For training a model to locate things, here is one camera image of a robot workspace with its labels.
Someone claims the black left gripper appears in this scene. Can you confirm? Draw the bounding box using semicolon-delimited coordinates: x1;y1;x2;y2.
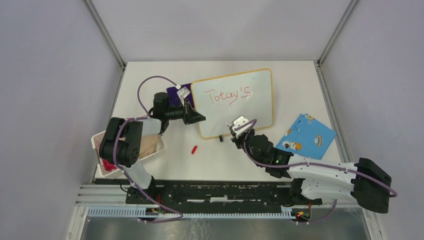
165;99;206;125

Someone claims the red marker cap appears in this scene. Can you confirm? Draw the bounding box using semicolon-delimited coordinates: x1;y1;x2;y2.
191;145;198;155

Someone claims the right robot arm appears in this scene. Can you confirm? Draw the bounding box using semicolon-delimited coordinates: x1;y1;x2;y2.
230;129;398;214

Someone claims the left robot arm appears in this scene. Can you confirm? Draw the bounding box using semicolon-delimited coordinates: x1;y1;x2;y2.
98;92;206;204

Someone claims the yellow framed whiteboard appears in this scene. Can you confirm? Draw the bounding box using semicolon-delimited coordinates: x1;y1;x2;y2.
190;68;274;139

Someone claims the purple cloth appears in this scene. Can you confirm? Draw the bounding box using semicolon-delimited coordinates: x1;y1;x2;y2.
166;86;194;106

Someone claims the beige cloth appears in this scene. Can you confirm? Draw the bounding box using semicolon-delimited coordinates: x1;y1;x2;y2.
138;134;166;159

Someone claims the blue cartoon print cloth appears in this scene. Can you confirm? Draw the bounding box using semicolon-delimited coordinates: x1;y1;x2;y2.
275;113;336;160

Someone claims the red cloth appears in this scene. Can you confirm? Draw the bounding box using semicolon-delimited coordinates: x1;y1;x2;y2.
101;159;117;172

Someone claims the white plastic basket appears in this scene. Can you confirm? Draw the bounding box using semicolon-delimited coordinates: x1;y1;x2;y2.
91;131;167;179

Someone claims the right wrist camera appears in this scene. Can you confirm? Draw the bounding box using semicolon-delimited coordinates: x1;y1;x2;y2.
227;115;257;139

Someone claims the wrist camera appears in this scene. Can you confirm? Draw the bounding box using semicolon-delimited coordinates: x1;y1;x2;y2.
175;84;191;105
227;115;257;139

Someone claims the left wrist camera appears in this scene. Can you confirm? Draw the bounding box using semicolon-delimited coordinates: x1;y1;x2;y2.
175;84;191;105

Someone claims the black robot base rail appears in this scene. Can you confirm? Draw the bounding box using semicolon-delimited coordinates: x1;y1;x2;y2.
148;180;323;214

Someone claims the white slotted cable duct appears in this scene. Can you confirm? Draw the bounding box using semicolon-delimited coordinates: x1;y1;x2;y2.
87;206;295;220

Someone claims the left aluminium frame post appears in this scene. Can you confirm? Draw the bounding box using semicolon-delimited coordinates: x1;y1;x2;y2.
82;0;127;70

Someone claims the grey aluminium frame post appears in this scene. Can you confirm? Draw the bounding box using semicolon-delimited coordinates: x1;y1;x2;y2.
316;0;360;66

